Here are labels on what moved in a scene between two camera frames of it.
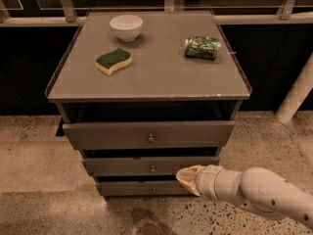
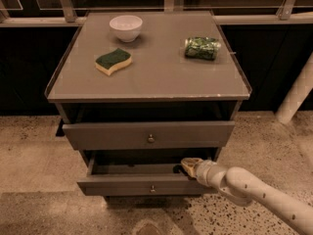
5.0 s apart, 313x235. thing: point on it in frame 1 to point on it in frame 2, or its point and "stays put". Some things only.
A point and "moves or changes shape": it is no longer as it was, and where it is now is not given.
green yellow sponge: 118,58 stays put
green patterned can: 201,47 stays put
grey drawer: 146,134 stays put
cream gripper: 205,179 to 201,170
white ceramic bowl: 127,26 stays put
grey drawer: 155,165 moves or changes shape
